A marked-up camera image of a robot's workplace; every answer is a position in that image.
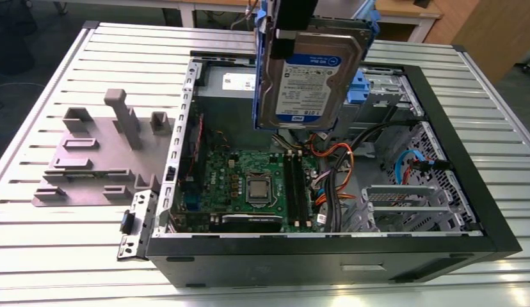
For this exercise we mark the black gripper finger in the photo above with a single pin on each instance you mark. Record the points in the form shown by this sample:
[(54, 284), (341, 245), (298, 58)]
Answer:
[(286, 48)]

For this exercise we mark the hard disk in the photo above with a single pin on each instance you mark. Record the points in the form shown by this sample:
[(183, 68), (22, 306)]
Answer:
[(307, 83)]

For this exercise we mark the metal disk bay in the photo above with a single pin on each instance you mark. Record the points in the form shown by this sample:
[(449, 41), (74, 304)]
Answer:
[(403, 209)]

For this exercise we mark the blue plastic drive latch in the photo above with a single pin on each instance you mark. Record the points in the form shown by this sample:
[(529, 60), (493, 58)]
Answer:
[(362, 94)]

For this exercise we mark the light wooden desk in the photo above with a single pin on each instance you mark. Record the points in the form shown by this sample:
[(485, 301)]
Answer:
[(410, 14)]

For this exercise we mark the grey power supply unit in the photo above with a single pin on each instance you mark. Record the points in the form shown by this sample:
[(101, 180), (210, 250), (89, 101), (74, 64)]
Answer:
[(225, 121)]

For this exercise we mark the metal optical drive cage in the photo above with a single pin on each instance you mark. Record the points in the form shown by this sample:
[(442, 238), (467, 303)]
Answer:
[(375, 115)]

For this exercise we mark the green motherboard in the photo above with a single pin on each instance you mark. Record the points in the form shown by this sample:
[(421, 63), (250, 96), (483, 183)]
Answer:
[(265, 163)]

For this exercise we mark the black RAM slot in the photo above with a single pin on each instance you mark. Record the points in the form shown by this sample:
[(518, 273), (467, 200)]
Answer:
[(302, 188), (291, 188)]

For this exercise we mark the silver CPU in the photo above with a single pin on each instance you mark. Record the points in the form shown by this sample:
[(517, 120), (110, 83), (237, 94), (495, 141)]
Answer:
[(258, 188)]

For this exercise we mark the blue expansion slot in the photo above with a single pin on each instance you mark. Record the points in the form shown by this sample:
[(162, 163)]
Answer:
[(193, 202)]

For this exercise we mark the grey plastic parts rack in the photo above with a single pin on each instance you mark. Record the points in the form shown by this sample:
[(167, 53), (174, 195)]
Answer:
[(103, 160)]

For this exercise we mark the black graphics card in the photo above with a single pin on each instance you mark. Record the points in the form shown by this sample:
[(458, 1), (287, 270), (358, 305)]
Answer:
[(247, 223)]

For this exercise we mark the green RAM stick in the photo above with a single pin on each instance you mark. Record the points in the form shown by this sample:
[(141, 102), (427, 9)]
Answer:
[(82, 175)]

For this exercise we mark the blue rear port plug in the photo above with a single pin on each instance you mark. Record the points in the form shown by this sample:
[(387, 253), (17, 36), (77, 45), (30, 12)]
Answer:
[(129, 221)]

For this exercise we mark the black open PC case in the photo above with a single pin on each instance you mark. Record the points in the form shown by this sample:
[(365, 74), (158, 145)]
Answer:
[(290, 259)]

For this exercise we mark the white metal desk frame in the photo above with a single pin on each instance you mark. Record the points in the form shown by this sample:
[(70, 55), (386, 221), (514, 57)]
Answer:
[(185, 17)]

